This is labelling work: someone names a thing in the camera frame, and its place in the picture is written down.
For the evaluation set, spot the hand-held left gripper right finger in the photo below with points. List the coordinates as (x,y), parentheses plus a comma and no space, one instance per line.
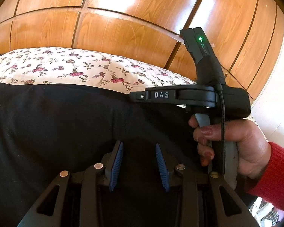
(161,164)

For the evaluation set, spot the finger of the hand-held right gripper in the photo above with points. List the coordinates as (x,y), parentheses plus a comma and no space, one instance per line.
(137,96)

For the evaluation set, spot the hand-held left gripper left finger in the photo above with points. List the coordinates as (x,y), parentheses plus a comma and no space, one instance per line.
(115,163)

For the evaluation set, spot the black pants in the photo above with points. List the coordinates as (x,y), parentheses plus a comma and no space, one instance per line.
(61,123)

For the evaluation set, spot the person's right forearm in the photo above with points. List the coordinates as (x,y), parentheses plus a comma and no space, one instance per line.
(277,177)

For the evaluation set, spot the person's right hand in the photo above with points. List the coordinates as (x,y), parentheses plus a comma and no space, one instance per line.
(248,144)

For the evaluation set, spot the floral bedspread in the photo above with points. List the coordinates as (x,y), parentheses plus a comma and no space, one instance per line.
(85,68)

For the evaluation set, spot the wooden wardrobe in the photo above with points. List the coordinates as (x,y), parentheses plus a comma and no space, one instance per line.
(123,11)

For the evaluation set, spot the white slatted object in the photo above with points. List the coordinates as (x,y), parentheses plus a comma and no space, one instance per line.
(262,209)

